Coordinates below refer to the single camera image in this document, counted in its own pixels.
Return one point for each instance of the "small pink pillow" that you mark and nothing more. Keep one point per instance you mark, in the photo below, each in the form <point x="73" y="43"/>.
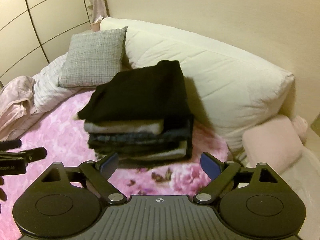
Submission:
<point x="279" y="142"/>

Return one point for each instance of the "left hand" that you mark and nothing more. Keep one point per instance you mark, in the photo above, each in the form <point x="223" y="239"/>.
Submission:
<point x="3" y="195"/>

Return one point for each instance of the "large cream pillow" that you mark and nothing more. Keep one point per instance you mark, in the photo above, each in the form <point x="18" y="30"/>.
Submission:
<point x="229" y="89"/>

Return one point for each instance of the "black garment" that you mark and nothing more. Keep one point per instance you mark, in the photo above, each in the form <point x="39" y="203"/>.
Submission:
<point x="149" y="93"/>

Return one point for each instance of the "hanging pink garment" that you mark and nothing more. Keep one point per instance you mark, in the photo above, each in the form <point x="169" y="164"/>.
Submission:
<point x="99" y="12"/>

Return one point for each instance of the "cream wardrobe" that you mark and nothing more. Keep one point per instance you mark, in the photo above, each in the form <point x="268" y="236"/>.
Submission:
<point x="35" y="32"/>

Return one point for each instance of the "stack of folded clothes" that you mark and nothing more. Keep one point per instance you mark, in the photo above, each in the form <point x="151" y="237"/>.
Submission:
<point x="142" y="140"/>

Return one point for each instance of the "folded pink duvet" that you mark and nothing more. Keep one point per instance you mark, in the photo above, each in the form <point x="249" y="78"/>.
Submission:
<point x="16" y="104"/>

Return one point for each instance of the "white striped sheet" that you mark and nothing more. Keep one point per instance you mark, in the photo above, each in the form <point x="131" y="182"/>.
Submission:
<point x="47" y="93"/>

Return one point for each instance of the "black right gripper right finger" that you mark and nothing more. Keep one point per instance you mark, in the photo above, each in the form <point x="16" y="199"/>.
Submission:
<point x="251" y="202"/>

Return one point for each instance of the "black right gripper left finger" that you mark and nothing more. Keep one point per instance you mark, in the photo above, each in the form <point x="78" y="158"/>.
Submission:
<point x="64" y="202"/>

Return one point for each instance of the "grey woven cushion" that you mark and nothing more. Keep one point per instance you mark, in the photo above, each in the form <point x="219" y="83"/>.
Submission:
<point x="93" y="58"/>

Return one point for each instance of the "pink floral bedspread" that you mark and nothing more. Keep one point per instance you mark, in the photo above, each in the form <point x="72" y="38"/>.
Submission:
<point x="66" y="141"/>

